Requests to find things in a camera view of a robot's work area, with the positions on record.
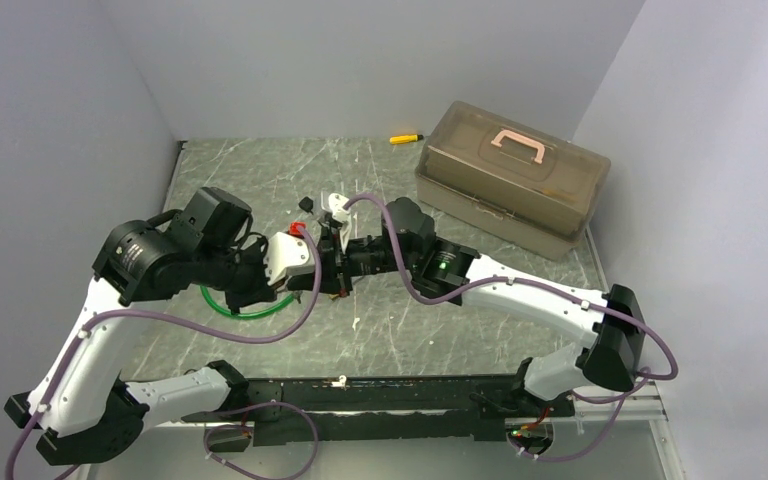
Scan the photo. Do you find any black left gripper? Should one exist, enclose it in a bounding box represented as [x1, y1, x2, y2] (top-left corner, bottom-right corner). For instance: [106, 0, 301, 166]
[194, 235, 290, 316]

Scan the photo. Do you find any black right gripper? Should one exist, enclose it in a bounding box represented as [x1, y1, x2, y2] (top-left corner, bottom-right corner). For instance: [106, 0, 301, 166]
[288, 228, 417, 299]

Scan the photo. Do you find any green cable lock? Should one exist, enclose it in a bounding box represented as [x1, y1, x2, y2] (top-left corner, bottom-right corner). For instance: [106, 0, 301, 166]
[199, 284, 298, 321]

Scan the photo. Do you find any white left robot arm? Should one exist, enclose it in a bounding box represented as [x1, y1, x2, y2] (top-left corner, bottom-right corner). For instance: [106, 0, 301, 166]
[4, 187, 315, 466]

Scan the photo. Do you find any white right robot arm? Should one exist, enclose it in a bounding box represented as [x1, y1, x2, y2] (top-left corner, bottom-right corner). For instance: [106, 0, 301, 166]
[265, 194, 644, 415]

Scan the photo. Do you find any yellow screwdriver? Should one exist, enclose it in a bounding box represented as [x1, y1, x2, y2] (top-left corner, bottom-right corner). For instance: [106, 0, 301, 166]
[389, 134, 424, 145]

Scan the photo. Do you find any translucent brown toolbox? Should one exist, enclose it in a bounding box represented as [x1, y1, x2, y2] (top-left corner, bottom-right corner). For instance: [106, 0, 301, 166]
[415, 101, 611, 260]

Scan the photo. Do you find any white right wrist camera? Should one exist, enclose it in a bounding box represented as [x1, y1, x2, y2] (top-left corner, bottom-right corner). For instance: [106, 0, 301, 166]
[318, 191, 353, 253]

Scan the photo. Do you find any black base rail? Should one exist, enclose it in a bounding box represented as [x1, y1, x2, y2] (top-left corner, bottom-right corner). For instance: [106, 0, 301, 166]
[184, 374, 575, 446]

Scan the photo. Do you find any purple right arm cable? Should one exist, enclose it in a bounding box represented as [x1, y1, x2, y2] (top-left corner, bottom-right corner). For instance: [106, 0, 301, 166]
[342, 193, 679, 464]

